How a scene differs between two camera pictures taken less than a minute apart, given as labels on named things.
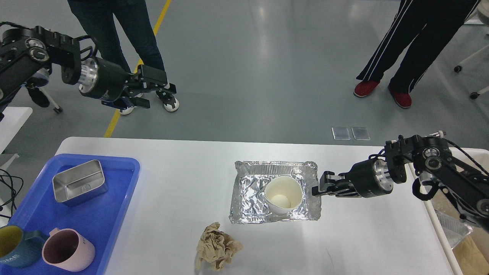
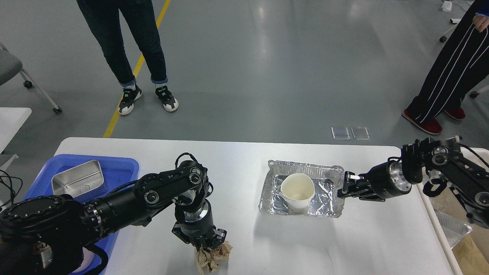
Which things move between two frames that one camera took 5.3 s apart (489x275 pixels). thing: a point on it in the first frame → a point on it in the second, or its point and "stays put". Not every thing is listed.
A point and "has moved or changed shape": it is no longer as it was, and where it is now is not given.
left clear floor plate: (341, 134) stays put
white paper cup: (283, 194) → (297, 190)
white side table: (14, 118) stays put
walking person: (442, 19) → (459, 62)
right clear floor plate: (361, 133) stays put
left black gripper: (100, 78) → (198, 229)
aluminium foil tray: (266, 191) has moved or changed shape
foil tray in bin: (454, 228) stays put
